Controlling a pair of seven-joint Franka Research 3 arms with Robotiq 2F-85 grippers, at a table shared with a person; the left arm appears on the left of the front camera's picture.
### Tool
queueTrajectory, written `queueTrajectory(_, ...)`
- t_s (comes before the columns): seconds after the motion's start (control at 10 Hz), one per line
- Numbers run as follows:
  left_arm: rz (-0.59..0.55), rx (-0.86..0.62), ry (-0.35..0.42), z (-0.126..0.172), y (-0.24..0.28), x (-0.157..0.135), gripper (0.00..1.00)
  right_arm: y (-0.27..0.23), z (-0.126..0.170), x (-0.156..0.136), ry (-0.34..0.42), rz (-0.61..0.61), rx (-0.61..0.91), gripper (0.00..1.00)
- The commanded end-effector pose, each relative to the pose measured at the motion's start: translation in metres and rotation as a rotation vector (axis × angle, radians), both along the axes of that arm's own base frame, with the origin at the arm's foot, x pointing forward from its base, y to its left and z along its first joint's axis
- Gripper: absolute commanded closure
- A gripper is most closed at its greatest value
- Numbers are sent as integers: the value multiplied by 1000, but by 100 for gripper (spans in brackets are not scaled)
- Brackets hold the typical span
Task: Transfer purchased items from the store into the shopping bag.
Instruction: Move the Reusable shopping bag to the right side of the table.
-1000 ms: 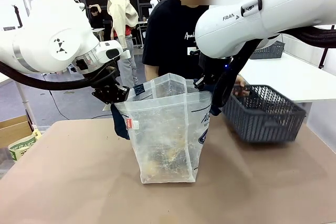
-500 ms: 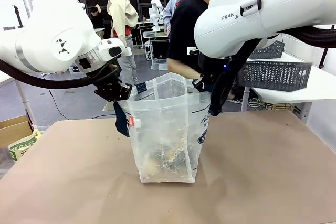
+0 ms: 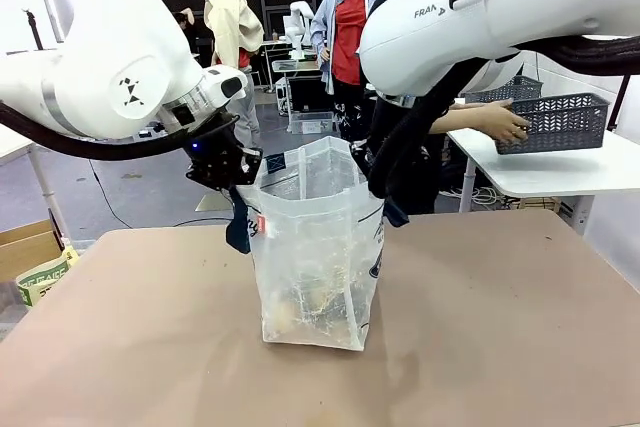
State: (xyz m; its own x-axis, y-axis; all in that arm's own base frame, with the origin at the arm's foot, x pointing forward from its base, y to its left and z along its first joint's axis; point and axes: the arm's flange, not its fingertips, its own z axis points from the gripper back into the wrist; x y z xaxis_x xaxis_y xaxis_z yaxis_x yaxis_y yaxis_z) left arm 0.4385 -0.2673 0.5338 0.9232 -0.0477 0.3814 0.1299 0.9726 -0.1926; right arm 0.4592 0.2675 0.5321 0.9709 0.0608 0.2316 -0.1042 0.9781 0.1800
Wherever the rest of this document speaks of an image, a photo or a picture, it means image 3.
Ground black equipment case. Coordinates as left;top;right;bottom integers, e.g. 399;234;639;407
286;76;335;113

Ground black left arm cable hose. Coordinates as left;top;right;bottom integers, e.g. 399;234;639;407
0;100;242;163

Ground person's bare forearm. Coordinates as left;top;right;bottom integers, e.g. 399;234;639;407
428;103;496;136

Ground beige item inside bag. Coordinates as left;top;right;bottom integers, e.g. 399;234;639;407
268;291;297;334

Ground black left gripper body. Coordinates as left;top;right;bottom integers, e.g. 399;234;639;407
184;118;247;193

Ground boxes under side table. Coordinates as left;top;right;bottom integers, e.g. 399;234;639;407
513;195;577;221

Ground grey plastic basket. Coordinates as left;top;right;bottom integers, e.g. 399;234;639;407
493;92;613;156
463;74;545;105

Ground brown cardboard box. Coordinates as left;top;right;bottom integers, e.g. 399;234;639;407
0;219;64;283

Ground black floor cable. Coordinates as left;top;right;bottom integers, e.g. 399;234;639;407
88;159;236;229

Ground white side table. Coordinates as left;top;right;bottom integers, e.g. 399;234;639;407
445;125;640;214

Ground metal floor plate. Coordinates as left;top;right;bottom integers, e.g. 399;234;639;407
194;193;237;213

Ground translucent white shopping bag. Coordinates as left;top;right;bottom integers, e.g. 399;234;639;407
224;135;411;352

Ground background work table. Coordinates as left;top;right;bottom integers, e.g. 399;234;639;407
263;39;322;91

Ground green white printed sack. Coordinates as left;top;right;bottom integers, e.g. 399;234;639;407
15;245;80;307

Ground person's hand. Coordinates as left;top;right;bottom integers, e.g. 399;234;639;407
482;98;532;145

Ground person in beige jacket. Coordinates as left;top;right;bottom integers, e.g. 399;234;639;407
194;0;266;149

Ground small white background robot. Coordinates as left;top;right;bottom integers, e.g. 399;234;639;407
282;0;317;61

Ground white cables under table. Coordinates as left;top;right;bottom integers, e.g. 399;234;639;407
438;185;517;209

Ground clear plastic storage box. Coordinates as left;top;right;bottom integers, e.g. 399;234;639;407
287;110;335;136

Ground dark-haired person in black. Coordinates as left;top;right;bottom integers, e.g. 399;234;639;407
171;7;215;68

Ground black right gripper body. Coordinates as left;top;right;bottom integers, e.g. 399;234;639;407
349;139;374;179

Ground white table with leg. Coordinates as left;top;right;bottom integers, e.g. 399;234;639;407
0;121;70;249

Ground black slanted pole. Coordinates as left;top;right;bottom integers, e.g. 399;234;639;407
605;74;633;131

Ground person in blue shirt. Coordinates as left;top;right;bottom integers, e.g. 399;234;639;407
309;0;375;146

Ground person in black clothes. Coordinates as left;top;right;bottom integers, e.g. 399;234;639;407
369;0;454;216

